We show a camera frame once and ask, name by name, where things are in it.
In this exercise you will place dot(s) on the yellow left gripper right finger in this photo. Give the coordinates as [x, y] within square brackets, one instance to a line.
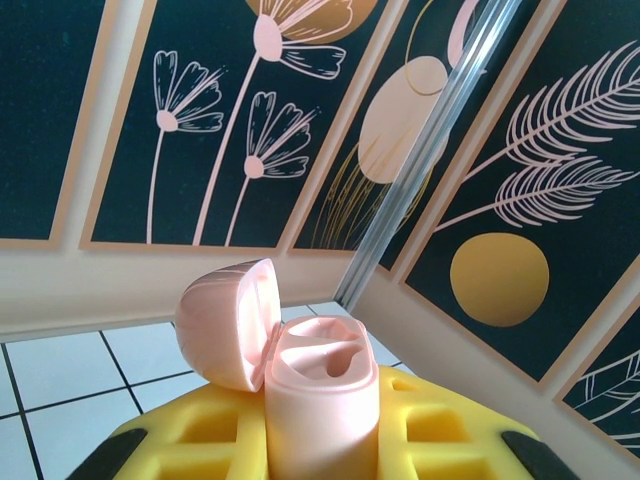
[440, 440]

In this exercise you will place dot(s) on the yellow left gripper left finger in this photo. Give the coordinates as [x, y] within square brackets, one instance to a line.
[200, 435]

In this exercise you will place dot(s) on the pale pink earbud charging case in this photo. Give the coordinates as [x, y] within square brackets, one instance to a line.
[320, 425]

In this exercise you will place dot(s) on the aluminium corner post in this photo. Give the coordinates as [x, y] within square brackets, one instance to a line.
[435, 140]

